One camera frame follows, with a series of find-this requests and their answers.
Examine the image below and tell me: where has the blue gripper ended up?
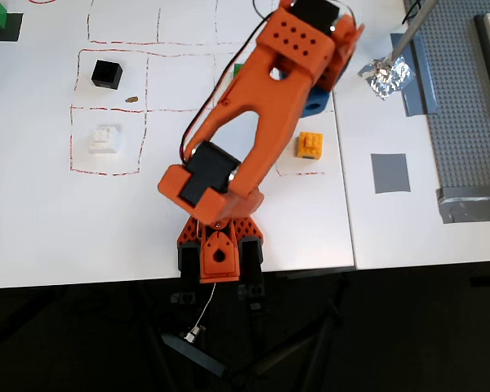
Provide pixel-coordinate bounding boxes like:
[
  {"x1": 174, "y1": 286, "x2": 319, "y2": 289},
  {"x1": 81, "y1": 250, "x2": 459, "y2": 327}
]
[{"x1": 300, "y1": 84, "x2": 332, "y2": 120}]

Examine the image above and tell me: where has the white cable with connector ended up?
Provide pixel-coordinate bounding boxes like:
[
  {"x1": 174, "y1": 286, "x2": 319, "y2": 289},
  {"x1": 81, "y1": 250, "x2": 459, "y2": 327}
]
[{"x1": 184, "y1": 281, "x2": 218, "y2": 345}]

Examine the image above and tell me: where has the grey square tape marker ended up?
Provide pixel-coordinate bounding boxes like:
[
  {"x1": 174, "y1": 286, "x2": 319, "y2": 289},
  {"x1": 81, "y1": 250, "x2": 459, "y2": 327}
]
[{"x1": 370, "y1": 153, "x2": 412, "y2": 194}]

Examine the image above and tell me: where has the black table clamp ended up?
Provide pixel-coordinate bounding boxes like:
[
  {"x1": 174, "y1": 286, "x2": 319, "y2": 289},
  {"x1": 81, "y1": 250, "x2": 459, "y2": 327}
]
[
  {"x1": 171, "y1": 241, "x2": 202, "y2": 306},
  {"x1": 237, "y1": 238, "x2": 267, "y2": 302}
]

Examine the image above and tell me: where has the thin black cable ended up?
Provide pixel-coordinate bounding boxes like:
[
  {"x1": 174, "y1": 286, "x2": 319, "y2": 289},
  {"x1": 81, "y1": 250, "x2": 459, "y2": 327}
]
[{"x1": 402, "y1": 0, "x2": 422, "y2": 25}]

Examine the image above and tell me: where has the white lego block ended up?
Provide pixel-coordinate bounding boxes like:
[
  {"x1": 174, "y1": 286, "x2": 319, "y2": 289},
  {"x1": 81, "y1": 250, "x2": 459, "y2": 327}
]
[{"x1": 87, "y1": 124, "x2": 123, "y2": 155}]

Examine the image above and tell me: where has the black tripod stand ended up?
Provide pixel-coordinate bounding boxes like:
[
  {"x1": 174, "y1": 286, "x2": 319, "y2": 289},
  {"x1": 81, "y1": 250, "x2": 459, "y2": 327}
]
[{"x1": 159, "y1": 269, "x2": 350, "y2": 383}]

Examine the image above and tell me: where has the black lego block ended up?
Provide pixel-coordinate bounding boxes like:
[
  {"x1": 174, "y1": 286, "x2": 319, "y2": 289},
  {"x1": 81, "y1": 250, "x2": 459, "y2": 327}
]
[{"x1": 91, "y1": 60, "x2": 123, "y2": 91}]

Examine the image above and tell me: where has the silver metal pole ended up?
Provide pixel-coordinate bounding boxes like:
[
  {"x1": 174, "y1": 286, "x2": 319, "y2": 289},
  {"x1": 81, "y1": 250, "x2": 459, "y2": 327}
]
[{"x1": 385, "y1": 0, "x2": 440, "y2": 66}]

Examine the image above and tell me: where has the crumpled aluminium foil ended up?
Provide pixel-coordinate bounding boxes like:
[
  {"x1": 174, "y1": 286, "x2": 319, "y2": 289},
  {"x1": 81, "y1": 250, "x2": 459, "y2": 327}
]
[{"x1": 358, "y1": 56, "x2": 417, "y2": 101}]

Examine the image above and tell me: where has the grey lego baseplate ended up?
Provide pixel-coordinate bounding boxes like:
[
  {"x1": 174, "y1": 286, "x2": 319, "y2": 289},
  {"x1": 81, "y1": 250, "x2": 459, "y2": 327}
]
[{"x1": 403, "y1": 0, "x2": 490, "y2": 201}]

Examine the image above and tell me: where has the orange lego block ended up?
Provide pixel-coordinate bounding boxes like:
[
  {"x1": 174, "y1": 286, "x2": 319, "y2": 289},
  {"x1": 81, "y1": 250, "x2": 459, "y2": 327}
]
[{"x1": 296, "y1": 131, "x2": 324, "y2": 160}]

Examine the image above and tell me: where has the silver duct tape strip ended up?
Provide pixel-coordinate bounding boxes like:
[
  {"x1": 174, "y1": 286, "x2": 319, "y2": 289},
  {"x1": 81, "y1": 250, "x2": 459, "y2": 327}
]
[{"x1": 435, "y1": 188, "x2": 490, "y2": 225}]

